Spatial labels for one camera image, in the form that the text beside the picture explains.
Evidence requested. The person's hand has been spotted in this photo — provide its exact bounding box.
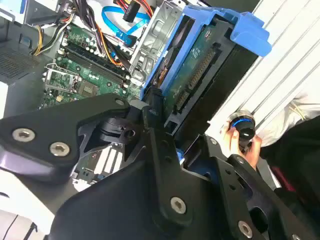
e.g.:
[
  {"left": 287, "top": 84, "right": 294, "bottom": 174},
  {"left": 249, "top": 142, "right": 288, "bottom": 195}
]
[{"left": 220, "top": 124, "right": 263, "bottom": 171}]

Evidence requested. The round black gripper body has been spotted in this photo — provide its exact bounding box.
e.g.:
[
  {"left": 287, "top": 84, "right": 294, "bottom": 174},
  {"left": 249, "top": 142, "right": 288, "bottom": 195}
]
[{"left": 47, "top": 159, "right": 237, "bottom": 240}]

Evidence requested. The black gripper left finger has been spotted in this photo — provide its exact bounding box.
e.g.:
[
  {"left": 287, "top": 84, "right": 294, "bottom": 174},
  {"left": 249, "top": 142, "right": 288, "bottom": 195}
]
[{"left": 0, "top": 87, "right": 188, "bottom": 222}]

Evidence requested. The hard disk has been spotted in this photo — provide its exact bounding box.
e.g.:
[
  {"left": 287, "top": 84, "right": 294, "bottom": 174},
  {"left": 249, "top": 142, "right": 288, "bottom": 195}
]
[{"left": 139, "top": 4, "right": 273, "bottom": 141}]

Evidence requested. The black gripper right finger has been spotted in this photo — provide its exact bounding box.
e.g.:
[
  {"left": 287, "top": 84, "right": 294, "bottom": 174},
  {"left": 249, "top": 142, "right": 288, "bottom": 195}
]
[{"left": 184, "top": 133, "right": 320, "bottom": 240}]

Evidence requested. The round black blue-ring tool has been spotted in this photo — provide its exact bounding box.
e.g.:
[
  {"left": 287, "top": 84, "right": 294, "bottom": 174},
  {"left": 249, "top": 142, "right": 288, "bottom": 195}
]
[{"left": 228, "top": 109, "right": 257, "bottom": 149}]

